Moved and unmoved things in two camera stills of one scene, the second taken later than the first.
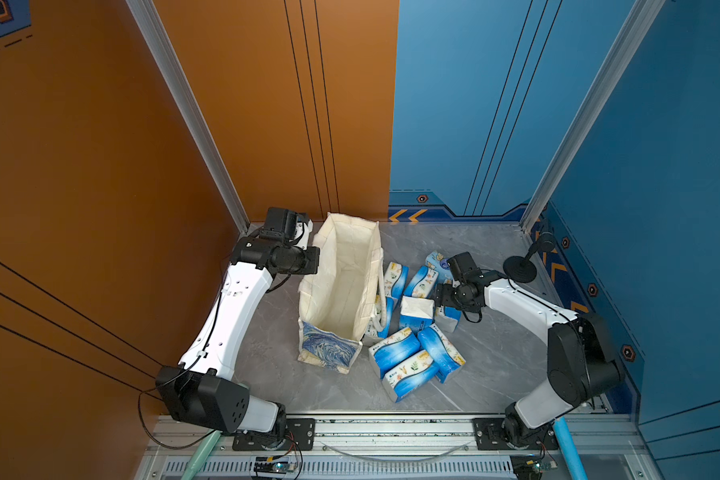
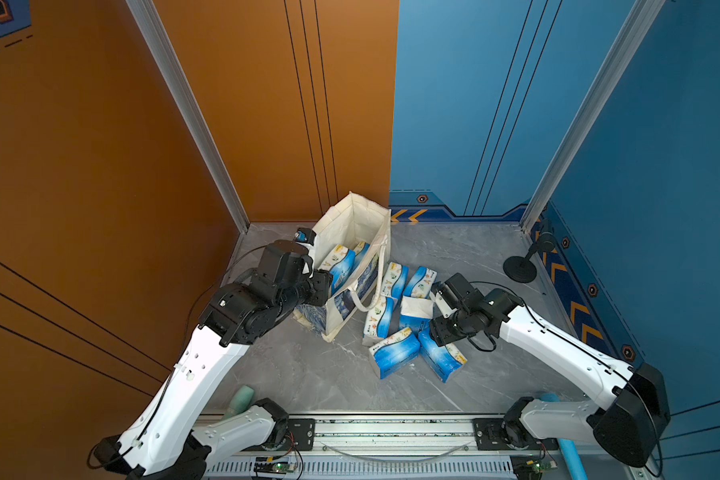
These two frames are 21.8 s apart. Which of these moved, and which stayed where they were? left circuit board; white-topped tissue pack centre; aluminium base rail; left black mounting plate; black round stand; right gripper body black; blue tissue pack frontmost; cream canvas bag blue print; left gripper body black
Moved: blue tissue pack frontmost; cream canvas bag blue print; left gripper body black; right gripper body black
Stayed: left circuit board; left black mounting plate; aluminium base rail; white-topped tissue pack centre; black round stand
